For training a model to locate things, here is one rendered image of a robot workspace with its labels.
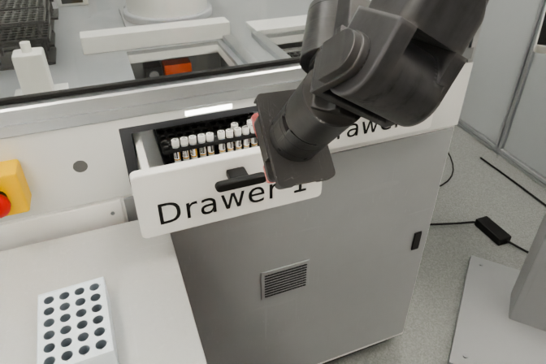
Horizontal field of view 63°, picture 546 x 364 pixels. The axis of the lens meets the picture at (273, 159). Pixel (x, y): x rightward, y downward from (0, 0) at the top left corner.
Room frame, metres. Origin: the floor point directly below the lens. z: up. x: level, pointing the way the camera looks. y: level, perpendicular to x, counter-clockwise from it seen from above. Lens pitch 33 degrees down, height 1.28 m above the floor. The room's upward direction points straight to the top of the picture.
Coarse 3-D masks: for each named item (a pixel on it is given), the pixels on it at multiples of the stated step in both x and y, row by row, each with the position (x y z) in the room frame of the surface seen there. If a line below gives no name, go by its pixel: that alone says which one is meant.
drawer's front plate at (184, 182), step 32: (192, 160) 0.53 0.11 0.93; (224, 160) 0.53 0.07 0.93; (256, 160) 0.55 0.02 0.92; (160, 192) 0.50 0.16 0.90; (192, 192) 0.52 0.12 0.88; (224, 192) 0.53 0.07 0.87; (256, 192) 0.55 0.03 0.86; (288, 192) 0.57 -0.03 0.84; (320, 192) 0.59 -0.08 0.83; (160, 224) 0.50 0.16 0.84; (192, 224) 0.51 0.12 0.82
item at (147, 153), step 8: (256, 112) 0.80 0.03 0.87; (136, 136) 0.66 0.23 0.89; (144, 136) 0.76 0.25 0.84; (152, 136) 0.76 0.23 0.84; (136, 144) 0.63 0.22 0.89; (144, 144) 0.73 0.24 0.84; (152, 144) 0.73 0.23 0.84; (136, 152) 0.62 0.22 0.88; (144, 152) 0.61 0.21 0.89; (152, 152) 0.70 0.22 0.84; (136, 160) 0.62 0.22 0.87; (144, 160) 0.58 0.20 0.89; (152, 160) 0.67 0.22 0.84; (160, 160) 0.67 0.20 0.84; (144, 168) 0.56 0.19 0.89
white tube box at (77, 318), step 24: (72, 288) 0.41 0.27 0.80; (96, 288) 0.42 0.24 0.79; (48, 312) 0.38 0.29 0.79; (72, 312) 0.38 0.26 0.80; (96, 312) 0.38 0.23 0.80; (48, 336) 0.35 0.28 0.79; (72, 336) 0.34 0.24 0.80; (96, 336) 0.34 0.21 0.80; (48, 360) 0.31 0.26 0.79; (72, 360) 0.31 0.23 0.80; (96, 360) 0.31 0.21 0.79
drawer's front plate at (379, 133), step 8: (360, 120) 0.76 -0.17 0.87; (368, 120) 0.77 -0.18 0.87; (424, 120) 0.81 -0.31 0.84; (360, 128) 0.76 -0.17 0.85; (368, 128) 0.77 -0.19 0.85; (376, 128) 0.77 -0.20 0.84; (392, 128) 0.79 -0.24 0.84; (400, 128) 0.79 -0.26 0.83; (408, 128) 0.80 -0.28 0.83; (416, 128) 0.81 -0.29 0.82; (424, 128) 0.82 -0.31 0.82; (344, 136) 0.75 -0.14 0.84; (352, 136) 0.75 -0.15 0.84; (360, 136) 0.76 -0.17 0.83; (368, 136) 0.77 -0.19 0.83; (376, 136) 0.77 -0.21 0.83; (384, 136) 0.78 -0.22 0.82; (328, 144) 0.74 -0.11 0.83; (336, 144) 0.74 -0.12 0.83; (344, 144) 0.75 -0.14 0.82; (352, 144) 0.75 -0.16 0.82
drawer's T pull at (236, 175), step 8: (240, 168) 0.54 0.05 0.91; (232, 176) 0.52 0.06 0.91; (240, 176) 0.51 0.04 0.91; (248, 176) 0.51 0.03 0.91; (256, 176) 0.51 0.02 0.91; (264, 176) 0.52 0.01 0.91; (216, 184) 0.50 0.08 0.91; (224, 184) 0.50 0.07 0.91; (232, 184) 0.50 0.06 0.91; (240, 184) 0.50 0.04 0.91; (248, 184) 0.51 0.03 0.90
